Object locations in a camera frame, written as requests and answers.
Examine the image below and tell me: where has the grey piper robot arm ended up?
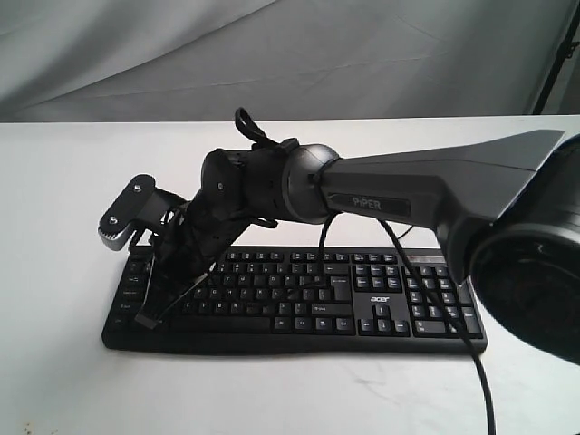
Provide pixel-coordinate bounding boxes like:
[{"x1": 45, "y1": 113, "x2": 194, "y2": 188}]
[{"x1": 140, "y1": 130, "x2": 579, "y2": 363}]

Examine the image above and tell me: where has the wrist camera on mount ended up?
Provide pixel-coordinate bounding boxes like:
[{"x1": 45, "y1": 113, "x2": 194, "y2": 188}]
[{"x1": 98, "y1": 174, "x2": 186, "y2": 251}]

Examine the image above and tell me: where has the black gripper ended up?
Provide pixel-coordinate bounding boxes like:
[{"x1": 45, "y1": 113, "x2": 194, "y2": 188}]
[{"x1": 134, "y1": 198, "x2": 252, "y2": 328}]

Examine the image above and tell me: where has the grey fabric backdrop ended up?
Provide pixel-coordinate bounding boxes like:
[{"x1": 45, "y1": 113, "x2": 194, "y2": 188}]
[{"x1": 1, "y1": 1, "x2": 575, "y2": 122}]

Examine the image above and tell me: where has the black light stand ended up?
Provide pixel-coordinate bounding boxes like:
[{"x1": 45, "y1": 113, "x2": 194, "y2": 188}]
[{"x1": 531, "y1": 1, "x2": 579, "y2": 115}]

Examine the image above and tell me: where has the black acer keyboard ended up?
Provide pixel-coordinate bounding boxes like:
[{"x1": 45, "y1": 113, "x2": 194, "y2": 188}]
[{"x1": 101, "y1": 246, "x2": 488, "y2": 356}]

